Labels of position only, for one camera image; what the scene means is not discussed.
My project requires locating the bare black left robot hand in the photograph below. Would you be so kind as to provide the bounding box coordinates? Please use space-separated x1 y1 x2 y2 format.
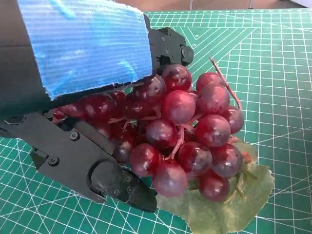
0 0 195 213

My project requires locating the green cutting mat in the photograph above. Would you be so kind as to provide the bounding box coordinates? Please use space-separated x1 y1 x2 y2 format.
0 9 312 234

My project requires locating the red toy grape bunch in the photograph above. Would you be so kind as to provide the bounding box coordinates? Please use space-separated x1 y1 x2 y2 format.
52 57 275 234

